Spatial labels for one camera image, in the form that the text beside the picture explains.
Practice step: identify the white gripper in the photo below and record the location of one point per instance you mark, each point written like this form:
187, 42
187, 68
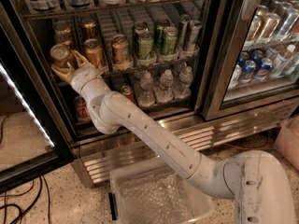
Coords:
81, 76

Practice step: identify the orange can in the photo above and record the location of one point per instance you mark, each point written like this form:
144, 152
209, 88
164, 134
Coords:
88, 27
120, 49
63, 34
62, 56
94, 53

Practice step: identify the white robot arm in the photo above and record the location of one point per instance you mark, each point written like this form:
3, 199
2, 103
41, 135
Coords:
254, 179

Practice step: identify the red can front left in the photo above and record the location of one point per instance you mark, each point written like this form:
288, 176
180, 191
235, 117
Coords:
81, 110

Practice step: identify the red can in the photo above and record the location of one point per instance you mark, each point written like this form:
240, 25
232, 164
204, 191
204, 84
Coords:
81, 110
128, 92

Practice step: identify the red can front right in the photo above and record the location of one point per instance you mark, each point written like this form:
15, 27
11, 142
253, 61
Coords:
128, 92

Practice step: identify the green can front left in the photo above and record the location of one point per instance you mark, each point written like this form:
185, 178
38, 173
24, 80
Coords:
145, 46

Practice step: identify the green can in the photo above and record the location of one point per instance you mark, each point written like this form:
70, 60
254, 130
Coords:
169, 40
138, 28
159, 29
145, 46

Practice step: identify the green can back left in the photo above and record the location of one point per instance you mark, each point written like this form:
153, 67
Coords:
138, 28

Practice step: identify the open glass fridge door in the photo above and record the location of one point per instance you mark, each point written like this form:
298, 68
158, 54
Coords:
31, 144

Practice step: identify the green can back right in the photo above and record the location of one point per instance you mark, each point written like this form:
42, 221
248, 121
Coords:
159, 29

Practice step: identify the water bottle middle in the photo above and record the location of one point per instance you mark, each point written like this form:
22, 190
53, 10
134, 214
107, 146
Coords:
164, 89

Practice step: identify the water bottle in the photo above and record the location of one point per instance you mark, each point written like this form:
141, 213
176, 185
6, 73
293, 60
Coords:
146, 97
164, 89
184, 81

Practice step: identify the green can front right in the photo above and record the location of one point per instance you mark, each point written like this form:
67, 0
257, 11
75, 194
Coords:
169, 40

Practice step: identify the silver slim can back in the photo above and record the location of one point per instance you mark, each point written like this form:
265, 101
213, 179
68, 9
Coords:
183, 23

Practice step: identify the silver slim can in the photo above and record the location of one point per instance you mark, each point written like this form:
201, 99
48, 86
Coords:
191, 36
183, 23

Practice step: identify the silver slim can front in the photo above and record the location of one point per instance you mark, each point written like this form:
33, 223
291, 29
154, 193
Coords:
191, 36

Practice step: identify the stainless steel fridge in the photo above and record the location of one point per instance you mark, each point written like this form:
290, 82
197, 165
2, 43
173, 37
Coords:
96, 154

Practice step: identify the blue pepsi can left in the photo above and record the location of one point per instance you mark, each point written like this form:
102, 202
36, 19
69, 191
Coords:
247, 70

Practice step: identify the blue pepsi can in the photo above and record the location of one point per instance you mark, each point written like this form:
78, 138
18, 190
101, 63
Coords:
262, 69
247, 70

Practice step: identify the closed glass fridge door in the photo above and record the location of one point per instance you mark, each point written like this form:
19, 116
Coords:
255, 29

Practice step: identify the blue pepsi can right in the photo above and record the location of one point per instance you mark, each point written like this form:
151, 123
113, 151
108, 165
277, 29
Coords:
262, 69

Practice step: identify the water bottle left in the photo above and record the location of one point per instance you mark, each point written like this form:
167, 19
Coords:
146, 97

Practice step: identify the water bottle right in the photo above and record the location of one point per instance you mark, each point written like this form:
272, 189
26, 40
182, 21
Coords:
184, 81

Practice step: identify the clear plastic bin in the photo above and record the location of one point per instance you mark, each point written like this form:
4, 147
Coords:
149, 192

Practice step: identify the pink plastic tub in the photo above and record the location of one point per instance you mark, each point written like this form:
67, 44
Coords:
287, 142

